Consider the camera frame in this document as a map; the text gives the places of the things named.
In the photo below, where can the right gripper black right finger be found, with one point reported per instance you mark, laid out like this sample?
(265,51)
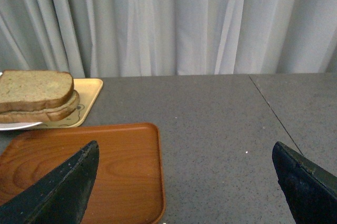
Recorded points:
(310,190)

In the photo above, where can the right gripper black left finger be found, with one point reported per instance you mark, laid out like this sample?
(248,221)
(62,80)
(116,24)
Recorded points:
(61,196)

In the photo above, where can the bread slice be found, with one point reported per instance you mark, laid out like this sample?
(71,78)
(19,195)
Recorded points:
(31,90)
(44,115)

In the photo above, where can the brown wooden tray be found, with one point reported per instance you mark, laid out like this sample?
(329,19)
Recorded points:
(129,186)

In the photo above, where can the yellow bear tray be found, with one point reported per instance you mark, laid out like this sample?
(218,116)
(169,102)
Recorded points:
(88,90)

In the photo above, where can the white curtain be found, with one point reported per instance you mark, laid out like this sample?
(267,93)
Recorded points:
(110,38)

